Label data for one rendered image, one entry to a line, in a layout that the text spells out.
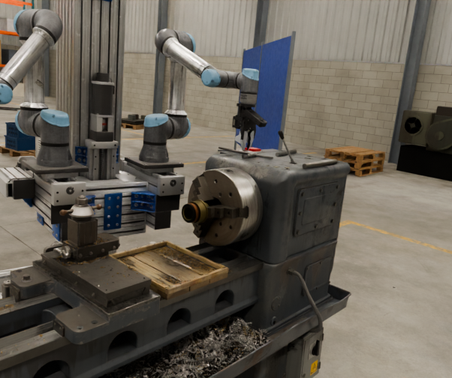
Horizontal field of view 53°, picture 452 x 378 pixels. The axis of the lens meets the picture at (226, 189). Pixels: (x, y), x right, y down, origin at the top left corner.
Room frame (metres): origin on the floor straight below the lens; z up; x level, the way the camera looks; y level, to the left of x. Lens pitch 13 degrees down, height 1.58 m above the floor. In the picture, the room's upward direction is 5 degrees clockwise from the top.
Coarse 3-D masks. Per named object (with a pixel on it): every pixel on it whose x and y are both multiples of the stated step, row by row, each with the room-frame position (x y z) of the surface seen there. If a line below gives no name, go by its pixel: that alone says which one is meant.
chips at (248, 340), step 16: (224, 320) 1.84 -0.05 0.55; (240, 320) 1.76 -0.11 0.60; (192, 336) 1.64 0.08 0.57; (208, 336) 1.64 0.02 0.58; (224, 336) 1.60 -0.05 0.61; (240, 336) 1.65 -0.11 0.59; (256, 336) 1.67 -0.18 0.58; (160, 352) 1.54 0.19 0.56; (176, 352) 1.54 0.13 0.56; (192, 352) 1.48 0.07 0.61; (208, 352) 1.56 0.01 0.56; (224, 352) 1.53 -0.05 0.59; (240, 352) 1.55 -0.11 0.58; (128, 368) 1.44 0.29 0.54; (144, 368) 1.44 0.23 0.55; (160, 368) 1.46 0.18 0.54; (176, 368) 1.43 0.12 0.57; (192, 368) 1.43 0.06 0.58; (208, 368) 1.43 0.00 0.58
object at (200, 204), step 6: (186, 204) 1.67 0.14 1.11; (192, 204) 1.67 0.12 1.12; (198, 204) 1.68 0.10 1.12; (204, 204) 1.69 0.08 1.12; (186, 210) 1.70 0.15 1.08; (192, 210) 1.65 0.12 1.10; (198, 210) 1.66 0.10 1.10; (204, 210) 1.68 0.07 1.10; (186, 216) 1.70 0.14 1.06; (192, 216) 1.65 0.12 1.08; (198, 216) 1.66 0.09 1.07; (204, 216) 1.68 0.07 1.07; (192, 222) 1.66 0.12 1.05; (198, 222) 1.71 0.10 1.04
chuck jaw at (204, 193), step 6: (198, 180) 1.78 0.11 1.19; (204, 180) 1.80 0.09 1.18; (198, 186) 1.78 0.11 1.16; (204, 186) 1.78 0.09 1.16; (198, 192) 1.75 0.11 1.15; (204, 192) 1.76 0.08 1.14; (210, 192) 1.79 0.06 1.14; (192, 198) 1.74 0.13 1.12; (198, 198) 1.72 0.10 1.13; (204, 198) 1.74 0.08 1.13; (210, 198) 1.77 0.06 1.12; (216, 198) 1.80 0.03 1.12
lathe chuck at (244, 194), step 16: (208, 176) 1.80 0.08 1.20; (224, 176) 1.74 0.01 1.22; (240, 176) 1.77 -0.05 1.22; (192, 192) 1.86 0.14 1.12; (224, 192) 1.74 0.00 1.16; (240, 192) 1.70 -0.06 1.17; (256, 208) 1.73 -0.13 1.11; (192, 224) 1.85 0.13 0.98; (224, 224) 1.73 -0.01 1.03; (240, 224) 1.68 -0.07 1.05; (208, 240) 1.78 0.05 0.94; (224, 240) 1.72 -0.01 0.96; (240, 240) 1.76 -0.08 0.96
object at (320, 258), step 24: (336, 240) 2.16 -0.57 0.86; (264, 264) 1.77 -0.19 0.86; (288, 264) 1.84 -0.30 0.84; (312, 264) 2.00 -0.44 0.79; (264, 288) 1.76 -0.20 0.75; (288, 288) 1.88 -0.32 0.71; (312, 288) 2.03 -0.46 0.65; (240, 312) 1.84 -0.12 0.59; (264, 312) 1.76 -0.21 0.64; (288, 312) 1.90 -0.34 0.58; (264, 360) 1.83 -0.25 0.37
